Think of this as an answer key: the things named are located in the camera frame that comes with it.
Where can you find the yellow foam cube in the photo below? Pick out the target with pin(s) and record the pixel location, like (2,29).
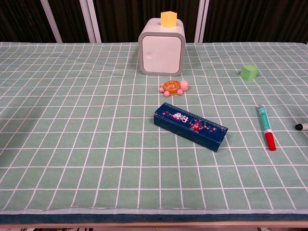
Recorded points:
(168,20)

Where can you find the green checked tablecloth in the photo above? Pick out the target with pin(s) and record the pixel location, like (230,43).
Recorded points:
(72,144)

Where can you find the white cube cabinet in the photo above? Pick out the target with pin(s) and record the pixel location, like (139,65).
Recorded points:
(161,55)

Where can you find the white marker black cap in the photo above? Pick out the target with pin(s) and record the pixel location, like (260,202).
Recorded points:
(300,126)

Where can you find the black pleated curtain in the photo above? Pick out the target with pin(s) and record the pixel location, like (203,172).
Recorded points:
(125,19)

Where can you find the pink orange turtle toy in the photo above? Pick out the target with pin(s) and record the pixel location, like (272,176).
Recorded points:
(171,87)

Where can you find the blue pencil case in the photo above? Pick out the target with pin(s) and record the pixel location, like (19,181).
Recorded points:
(187,125)

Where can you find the green marker red cap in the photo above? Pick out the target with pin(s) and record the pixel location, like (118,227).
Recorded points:
(264,120)

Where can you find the green foam cube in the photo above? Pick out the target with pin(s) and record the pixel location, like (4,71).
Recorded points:
(249,73)

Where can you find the white frame post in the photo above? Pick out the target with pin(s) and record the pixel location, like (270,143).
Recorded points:
(51,21)
(92,24)
(201,24)

